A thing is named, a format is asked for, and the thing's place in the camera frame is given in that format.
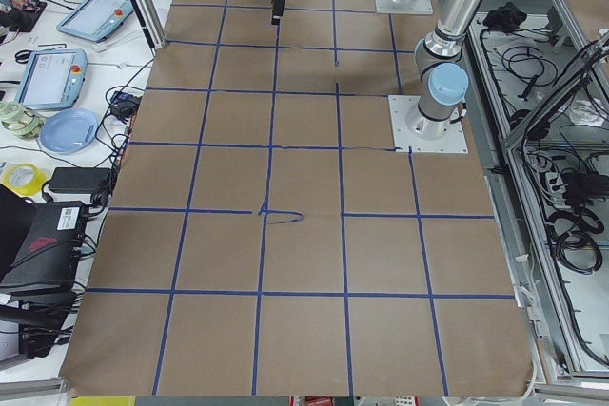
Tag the teach pendant tablet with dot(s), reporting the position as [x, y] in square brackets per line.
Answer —
[96, 20]
[53, 79]

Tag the blue plate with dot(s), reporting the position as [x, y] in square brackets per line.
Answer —
[69, 131]

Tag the black laptop power brick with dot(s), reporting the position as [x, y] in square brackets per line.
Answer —
[78, 180]

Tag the yellow tape roll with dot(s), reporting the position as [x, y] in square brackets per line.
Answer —
[24, 179]

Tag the near teach pendant tablet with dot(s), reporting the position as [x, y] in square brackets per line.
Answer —
[53, 79]

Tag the far teach pendant tablet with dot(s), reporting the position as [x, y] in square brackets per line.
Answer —
[96, 20]

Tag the black computer box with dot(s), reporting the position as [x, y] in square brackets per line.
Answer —
[39, 243]

